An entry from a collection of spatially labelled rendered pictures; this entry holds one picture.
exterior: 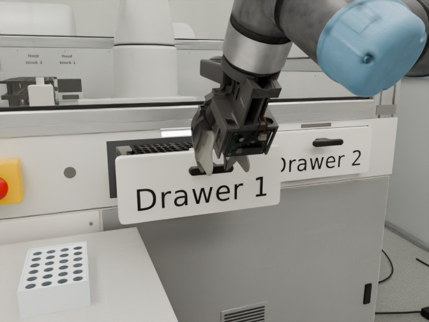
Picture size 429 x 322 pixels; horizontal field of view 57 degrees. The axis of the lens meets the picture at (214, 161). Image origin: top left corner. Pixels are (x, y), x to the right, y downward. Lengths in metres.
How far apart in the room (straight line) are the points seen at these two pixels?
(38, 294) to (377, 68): 0.46
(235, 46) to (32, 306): 0.40
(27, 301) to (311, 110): 0.66
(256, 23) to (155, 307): 0.37
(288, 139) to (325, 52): 0.54
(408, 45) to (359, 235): 0.79
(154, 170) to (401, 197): 2.33
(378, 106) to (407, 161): 1.74
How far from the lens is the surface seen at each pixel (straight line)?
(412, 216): 2.78
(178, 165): 0.65
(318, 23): 0.35
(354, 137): 0.97
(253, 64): 0.44
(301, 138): 0.89
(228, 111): 0.49
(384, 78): 0.36
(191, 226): 0.85
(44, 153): 0.77
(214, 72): 0.53
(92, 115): 0.76
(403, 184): 2.80
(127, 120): 0.77
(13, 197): 0.75
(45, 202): 0.80
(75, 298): 0.57
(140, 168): 0.64
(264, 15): 0.41
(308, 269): 1.04
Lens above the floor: 1.07
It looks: 13 degrees down
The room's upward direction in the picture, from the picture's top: straight up
